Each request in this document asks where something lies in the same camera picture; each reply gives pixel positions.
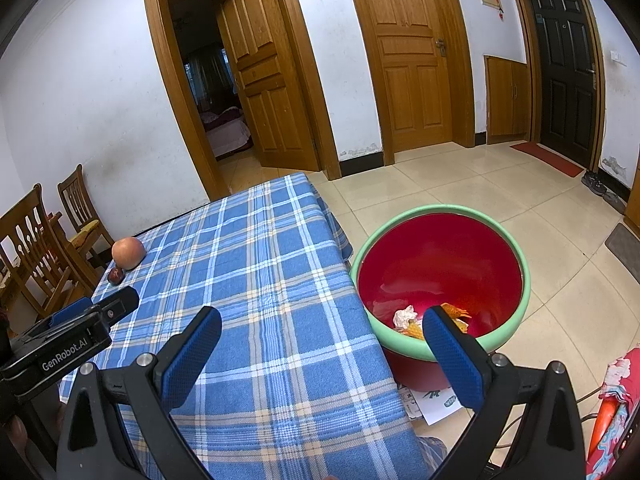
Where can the blue plaid tablecloth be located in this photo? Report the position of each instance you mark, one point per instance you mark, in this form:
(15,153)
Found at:
(260,270)

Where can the large white tissue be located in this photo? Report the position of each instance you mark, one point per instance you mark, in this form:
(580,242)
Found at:
(405,317)

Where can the pink floral cloth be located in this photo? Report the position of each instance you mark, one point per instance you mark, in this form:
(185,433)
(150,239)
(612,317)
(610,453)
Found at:
(622,385)

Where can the orange-red apple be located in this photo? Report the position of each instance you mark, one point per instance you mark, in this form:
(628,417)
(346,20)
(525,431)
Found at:
(128,253)

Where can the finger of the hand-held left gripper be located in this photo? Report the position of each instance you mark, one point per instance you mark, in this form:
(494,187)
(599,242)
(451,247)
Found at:
(72,310)
(117,304)

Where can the wooden door frame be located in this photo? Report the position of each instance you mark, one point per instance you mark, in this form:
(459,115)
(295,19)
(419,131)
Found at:
(165,85)

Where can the white printed paper sheet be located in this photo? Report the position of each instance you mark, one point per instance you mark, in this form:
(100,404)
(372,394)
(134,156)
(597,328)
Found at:
(432,402)

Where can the yellow foam fruit net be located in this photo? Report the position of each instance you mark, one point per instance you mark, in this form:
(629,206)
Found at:
(414,331)

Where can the orange carrot-shaped toy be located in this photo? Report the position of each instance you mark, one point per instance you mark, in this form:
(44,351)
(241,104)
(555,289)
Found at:
(602,422)

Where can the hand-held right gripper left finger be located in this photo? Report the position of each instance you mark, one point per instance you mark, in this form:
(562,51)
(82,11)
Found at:
(192,355)

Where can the large wooden chair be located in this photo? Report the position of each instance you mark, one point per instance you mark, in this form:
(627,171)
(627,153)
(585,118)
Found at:
(35,255)

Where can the low wooden wall cabinet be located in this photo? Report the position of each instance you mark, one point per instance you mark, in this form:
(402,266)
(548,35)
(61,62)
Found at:
(507,100)

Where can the black metal door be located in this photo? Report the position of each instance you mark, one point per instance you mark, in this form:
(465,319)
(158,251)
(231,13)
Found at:
(560,60)

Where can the red doormat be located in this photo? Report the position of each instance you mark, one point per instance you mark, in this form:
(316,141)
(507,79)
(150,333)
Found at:
(547,159)

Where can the wooden chair with yellow cushion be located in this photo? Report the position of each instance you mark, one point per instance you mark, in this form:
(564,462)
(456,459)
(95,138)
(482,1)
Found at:
(82,210)

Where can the wooden sideboard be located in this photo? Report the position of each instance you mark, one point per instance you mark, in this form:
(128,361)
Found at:
(634,195)

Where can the red basin with green rim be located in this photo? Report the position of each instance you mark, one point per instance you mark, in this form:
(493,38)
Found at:
(440,260)

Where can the dark shoe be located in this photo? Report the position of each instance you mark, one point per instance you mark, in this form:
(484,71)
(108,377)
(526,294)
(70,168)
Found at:
(595,182)
(615,202)

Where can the dark red date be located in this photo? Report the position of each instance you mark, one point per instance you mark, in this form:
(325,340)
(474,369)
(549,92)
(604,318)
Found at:
(116,276)

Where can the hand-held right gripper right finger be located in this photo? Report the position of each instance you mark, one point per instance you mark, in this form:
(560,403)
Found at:
(455,360)

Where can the white wall switch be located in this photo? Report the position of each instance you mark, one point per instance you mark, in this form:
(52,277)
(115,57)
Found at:
(617,56)

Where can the open wooden door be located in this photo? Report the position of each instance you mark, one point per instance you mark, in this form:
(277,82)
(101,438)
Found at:
(265,70)

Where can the orange snack packet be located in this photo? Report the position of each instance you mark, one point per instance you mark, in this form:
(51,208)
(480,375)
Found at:
(456,316)

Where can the closed wooden door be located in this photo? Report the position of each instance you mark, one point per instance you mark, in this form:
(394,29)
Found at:
(410,60)

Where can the grey floor mat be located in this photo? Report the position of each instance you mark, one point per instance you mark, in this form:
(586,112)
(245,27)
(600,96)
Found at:
(625,247)

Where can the bed with pink cover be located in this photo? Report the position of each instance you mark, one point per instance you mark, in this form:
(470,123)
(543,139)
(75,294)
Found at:
(227,132)

